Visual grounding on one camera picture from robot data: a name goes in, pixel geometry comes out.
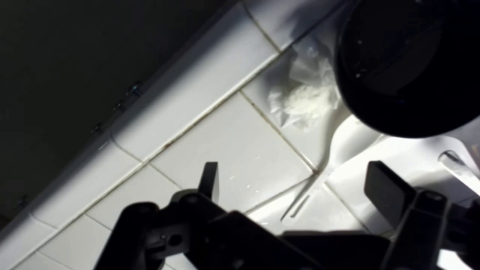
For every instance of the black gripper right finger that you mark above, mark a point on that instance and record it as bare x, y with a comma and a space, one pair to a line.
399, 210

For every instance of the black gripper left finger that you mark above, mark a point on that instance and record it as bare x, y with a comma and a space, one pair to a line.
208, 177

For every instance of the white plate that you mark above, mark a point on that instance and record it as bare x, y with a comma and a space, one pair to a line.
399, 154

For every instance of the small black pot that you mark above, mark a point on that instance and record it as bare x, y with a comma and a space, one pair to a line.
405, 64

